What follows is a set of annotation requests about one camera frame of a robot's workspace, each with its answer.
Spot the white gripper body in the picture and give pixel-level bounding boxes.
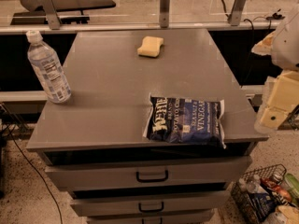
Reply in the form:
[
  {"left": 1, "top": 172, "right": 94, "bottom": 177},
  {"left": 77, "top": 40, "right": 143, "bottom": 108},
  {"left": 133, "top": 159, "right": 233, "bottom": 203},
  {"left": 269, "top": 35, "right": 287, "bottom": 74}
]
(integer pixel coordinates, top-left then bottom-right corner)
[{"left": 265, "top": 77, "right": 281, "bottom": 109}]

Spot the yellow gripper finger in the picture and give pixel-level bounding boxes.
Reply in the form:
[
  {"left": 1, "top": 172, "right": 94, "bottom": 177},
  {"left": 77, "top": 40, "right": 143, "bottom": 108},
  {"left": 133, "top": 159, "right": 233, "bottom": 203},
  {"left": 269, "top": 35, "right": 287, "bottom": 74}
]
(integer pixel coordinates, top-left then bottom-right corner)
[
  {"left": 254, "top": 105, "right": 288, "bottom": 133},
  {"left": 277, "top": 71, "right": 299, "bottom": 112}
]

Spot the yellow sponge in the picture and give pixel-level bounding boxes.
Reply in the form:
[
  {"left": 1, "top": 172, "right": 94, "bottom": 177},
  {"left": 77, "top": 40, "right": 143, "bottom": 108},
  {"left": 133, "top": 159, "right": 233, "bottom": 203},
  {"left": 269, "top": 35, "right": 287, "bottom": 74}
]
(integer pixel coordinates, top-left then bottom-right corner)
[{"left": 137, "top": 36, "right": 164, "bottom": 58}]

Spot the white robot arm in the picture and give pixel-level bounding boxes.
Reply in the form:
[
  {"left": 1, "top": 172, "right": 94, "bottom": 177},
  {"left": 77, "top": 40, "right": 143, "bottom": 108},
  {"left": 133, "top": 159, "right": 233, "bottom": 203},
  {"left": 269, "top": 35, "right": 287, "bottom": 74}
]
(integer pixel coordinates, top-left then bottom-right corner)
[{"left": 251, "top": 4, "right": 299, "bottom": 133}]

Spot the bottle in basket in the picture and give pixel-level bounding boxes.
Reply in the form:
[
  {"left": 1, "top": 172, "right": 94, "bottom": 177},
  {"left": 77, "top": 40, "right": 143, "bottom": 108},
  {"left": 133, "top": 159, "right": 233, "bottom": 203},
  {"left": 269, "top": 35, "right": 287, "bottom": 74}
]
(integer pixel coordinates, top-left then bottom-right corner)
[{"left": 246, "top": 175, "right": 276, "bottom": 220}]

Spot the clear plastic water bottle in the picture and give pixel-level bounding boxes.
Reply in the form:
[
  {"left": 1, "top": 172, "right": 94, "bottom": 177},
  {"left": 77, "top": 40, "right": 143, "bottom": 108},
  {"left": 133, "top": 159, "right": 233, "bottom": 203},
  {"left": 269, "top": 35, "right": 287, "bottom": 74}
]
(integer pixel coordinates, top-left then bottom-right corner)
[{"left": 26, "top": 31, "right": 71, "bottom": 104}]

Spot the green can in basket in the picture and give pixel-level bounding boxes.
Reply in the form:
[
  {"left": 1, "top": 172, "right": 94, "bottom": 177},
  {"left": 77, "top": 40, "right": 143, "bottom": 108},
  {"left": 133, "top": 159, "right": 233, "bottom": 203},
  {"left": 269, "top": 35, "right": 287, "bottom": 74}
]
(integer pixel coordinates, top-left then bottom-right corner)
[{"left": 282, "top": 173, "right": 299, "bottom": 200}]

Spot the top grey drawer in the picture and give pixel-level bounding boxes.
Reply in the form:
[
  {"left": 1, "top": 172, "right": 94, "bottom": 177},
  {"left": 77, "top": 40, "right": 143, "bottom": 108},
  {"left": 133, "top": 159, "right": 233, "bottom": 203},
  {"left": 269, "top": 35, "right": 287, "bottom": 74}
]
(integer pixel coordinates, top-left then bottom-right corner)
[{"left": 46, "top": 156, "right": 252, "bottom": 191}]

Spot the grey drawer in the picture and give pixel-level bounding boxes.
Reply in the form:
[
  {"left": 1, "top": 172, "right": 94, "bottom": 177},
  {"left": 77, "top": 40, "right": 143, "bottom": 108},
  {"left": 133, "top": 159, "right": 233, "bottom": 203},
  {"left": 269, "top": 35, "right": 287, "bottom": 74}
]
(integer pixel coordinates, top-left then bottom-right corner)
[
  {"left": 87, "top": 209, "right": 214, "bottom": 224},
  {"left": 70, "top": 190, "right": 230, "bottom": 217},
  {"left": 46, "top": 156, "right": 252, "bottom": 191}
]

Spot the blue Kettle chips bag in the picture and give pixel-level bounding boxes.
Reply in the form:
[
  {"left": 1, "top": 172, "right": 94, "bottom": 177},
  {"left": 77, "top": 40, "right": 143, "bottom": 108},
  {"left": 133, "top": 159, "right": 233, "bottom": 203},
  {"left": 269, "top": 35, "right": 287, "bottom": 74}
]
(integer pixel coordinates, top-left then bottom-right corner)
[{"left": 143, "top": 96, "right": 226, "bottom": 148}]

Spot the grey drawer cabinet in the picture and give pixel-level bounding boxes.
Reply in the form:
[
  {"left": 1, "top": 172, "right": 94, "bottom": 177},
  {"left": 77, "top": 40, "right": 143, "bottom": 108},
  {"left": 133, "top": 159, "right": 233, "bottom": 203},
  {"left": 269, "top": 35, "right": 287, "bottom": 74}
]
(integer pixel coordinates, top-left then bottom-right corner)
[{"left": 27, "top": 29, "right": 263, "bottom": 220}]

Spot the bottom grey drawer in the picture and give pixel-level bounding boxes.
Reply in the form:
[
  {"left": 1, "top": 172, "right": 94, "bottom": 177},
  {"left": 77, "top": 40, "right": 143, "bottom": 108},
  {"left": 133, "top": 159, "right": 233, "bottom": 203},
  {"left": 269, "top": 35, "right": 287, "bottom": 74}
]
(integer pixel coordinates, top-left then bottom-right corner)
[{"left": 87, "top": 209, "right": 214, "bottom": 224}]

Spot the middle grey drawer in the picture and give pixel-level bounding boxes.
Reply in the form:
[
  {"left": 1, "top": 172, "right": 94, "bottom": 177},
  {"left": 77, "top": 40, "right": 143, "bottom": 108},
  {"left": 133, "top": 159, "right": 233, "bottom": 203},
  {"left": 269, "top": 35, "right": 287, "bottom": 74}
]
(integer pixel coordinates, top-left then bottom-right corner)
[{"left": 70, "top": 190, "right": 230, "bottom": 217}]

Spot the black cable at railing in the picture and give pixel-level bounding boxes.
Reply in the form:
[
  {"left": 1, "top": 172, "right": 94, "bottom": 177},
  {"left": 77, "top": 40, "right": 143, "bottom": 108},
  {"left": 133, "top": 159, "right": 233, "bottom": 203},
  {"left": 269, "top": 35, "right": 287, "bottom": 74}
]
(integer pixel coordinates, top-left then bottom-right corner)
[{"left": 218, "top": 0, "right": 286, "bottom": 49}]

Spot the right metal bracket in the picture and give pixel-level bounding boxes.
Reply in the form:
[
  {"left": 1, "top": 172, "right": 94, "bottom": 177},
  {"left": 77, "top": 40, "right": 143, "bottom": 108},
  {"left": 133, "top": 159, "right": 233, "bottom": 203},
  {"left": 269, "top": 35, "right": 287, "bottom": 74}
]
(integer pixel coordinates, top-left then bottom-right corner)
[{"left": 228, "top": 0, "right": 247, "bottom": 26}]

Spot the metal bracket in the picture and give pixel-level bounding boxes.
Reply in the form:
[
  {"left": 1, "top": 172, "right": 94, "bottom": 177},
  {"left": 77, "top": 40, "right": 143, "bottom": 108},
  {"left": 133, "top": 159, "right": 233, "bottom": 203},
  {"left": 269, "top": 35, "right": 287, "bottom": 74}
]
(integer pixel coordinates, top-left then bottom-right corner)
[
  {"left": 38, "top": 0, "right": 61, "bottom": 30},
  {"left": 159, "top": 0, "right": 170, "bottom": 28},
  {"left": 228, "top": 0, "right": 247, "bottom": 26}
]

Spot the wire basket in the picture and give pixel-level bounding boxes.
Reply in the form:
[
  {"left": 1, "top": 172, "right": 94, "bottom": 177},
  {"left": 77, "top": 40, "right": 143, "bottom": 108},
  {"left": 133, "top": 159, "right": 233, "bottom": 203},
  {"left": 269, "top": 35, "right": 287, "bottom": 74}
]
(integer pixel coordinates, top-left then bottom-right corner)
[{"left": 231, "top": 164, "right": 288, "bottom": 224}]

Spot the middle metal bracket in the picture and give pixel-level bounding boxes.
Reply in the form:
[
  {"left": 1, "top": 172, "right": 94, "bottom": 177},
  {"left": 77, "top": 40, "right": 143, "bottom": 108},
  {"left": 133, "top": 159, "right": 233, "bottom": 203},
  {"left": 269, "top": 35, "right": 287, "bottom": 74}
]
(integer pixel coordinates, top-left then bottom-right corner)
[{"left": 159, "top": 0, "right": 170, "bottom": 28}]

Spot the left metal bracket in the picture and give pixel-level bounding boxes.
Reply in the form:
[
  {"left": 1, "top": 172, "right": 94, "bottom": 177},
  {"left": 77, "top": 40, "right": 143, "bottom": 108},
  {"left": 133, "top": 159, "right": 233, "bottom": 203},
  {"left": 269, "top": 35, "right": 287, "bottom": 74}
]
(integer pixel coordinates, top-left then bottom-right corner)
[{"left": 38, "top": 0, "right": 61, "bottom": 30}]

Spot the black floor cable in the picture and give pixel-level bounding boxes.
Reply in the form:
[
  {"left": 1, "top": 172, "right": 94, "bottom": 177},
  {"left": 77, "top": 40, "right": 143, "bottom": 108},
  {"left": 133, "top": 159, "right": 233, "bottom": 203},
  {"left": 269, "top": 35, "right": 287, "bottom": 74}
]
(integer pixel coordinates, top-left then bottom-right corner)
[{"left": 0, "top": 121, "right": 64, "bottom": 224}]

